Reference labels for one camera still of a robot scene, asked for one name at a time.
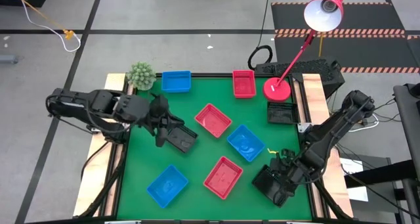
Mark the red desk lamp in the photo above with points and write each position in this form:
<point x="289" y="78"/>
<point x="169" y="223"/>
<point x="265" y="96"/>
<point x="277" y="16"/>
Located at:
<point x="277" y="90"/>

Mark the black plastic basket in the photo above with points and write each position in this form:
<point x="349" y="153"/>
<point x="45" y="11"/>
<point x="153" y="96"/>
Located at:
<point x="264" y="186"/>
<point x="281" y="113"/>
<point x="183" y="139"/>

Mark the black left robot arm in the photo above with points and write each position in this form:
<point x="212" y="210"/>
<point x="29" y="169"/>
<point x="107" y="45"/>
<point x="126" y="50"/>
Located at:
<point x="98" y="102"/>

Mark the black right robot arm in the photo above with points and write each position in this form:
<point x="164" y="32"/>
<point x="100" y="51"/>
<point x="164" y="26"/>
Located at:
<point x="331" y="128"/>

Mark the red plastic basket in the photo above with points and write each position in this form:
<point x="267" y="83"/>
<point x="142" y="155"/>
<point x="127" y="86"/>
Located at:
<point x="223" y="178"/>
<point x="213" y="120"/>
<point x="244" y="84"/>

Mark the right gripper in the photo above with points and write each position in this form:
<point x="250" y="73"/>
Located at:
<point x="290" y="166"/>

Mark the green table mat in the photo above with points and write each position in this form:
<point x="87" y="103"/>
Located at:
<point x="197" y="201"/>

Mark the white paper sheet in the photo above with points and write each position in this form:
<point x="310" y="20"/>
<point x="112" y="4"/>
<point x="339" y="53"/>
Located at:
<point x="356" y="181"/>

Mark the black furniture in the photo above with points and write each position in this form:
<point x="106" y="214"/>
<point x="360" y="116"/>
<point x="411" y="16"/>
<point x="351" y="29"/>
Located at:
<point x="408" y="119"/>

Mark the black hazard-striped floor mat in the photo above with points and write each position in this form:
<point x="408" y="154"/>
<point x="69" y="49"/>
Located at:
<point x="361" y="46"/>

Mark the green potted plant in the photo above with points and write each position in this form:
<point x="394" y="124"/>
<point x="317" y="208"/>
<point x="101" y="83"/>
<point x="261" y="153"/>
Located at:
<point x="141" y="75"/>

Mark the black stand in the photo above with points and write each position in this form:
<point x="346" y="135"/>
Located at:
<point x="387" y="174"/>

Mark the wooden side board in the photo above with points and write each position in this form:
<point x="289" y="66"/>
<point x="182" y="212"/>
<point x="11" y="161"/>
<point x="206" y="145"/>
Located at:
<point x="95" y="171"/>
<point x="316" y="92"/>

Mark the gray floor object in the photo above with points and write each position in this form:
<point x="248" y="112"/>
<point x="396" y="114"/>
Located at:
<point x="7" y="59"/>

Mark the blue plastic basket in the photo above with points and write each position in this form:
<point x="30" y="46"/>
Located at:
<point x="176" y="82"/>
<point x="245" y="143"/>
<point x="167" y="186"/>

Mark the yellow tag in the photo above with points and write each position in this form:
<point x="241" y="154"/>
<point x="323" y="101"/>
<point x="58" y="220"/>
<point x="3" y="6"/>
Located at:
<point x="272" y="150"/>

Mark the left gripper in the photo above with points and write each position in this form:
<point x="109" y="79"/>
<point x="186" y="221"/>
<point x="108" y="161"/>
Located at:
<point x="157" y="112"/>

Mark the black perforated crate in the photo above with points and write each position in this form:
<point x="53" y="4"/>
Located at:
<point x="315" y="68"/>

